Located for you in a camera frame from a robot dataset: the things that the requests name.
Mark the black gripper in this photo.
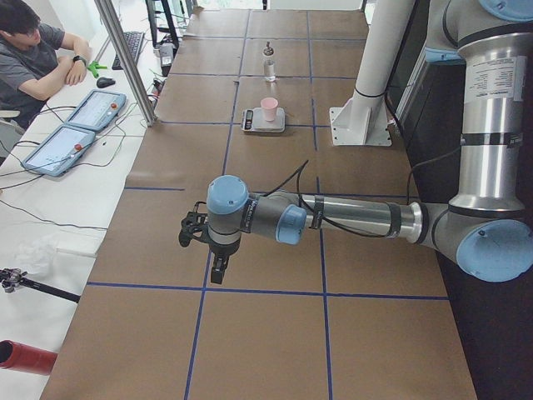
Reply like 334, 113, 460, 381
209, 238, 241, 284

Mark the pink plastic cup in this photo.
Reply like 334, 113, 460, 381
260, 97, 279, 122

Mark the glass sauce bottle metal spout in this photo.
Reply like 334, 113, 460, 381
262, 40, 277, 83

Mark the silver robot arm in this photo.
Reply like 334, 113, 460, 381
200, 1, 532, 284

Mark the white digital kitchen scale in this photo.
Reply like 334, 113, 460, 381
241, 107, 286, 133

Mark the blue teach pendant far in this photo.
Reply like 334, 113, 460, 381
65, 89, 127, 133

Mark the blue teach pendant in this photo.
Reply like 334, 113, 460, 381
21, 124, 96, 177
65, 89, 127, 133

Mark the blue teach pendant near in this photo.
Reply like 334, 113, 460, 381
21, 124, 96, 177

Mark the black computer mouse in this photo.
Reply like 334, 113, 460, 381
97, 77, 116, 88

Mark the red cylinder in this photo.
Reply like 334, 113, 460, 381
1, 340, 57, 376

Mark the green plastic tool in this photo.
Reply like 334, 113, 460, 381
87, 61, 107, 79

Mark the black computer keyboard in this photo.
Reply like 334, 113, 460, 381
112, 31, 145, 70

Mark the person in grey shirt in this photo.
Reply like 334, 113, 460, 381
1, 1, 91, 129

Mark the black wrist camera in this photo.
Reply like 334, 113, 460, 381
178, 201, 210, 248

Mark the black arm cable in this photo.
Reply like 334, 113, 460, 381
262, 145, 463, 239

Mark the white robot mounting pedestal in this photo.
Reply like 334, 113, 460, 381
330, 0, 416, 147

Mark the aluminium frame post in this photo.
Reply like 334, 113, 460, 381
94, 0, 157, 127

